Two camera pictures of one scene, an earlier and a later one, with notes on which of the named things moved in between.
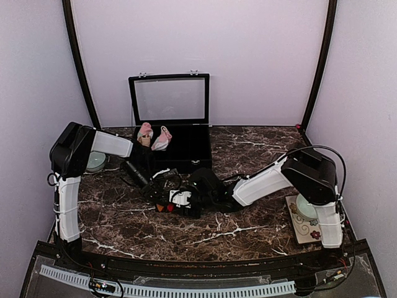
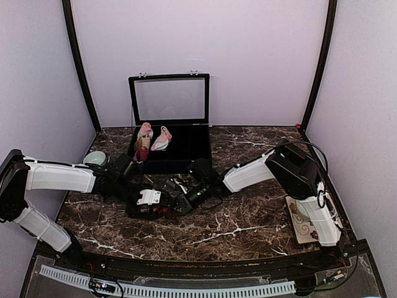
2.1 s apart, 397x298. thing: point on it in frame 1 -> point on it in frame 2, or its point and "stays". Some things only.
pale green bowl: (305, 208) stays
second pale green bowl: (95, 161) stays
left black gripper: (150, 189) -> (134, 212)
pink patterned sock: (160, 143) stays
